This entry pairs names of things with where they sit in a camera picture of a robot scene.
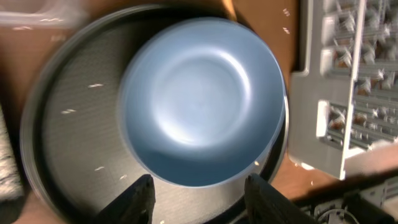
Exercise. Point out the black rectangular tray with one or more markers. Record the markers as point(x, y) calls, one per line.
point(12, 189)

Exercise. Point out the round black serving tray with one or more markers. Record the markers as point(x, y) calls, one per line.
point(72, 147)

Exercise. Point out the grey dishwasher rack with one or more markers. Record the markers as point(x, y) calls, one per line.
point(343, 103)

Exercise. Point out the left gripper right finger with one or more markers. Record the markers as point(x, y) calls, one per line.
point(264, 204)

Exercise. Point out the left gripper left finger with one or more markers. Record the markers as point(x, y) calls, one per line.
point(134, 206)

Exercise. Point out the clear plastic waste bin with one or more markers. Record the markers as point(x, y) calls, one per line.
point(64, 14)

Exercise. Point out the dark blue plate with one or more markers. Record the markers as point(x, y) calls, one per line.
point(202, 102)

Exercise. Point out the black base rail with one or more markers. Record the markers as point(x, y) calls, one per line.
point(362, 203)

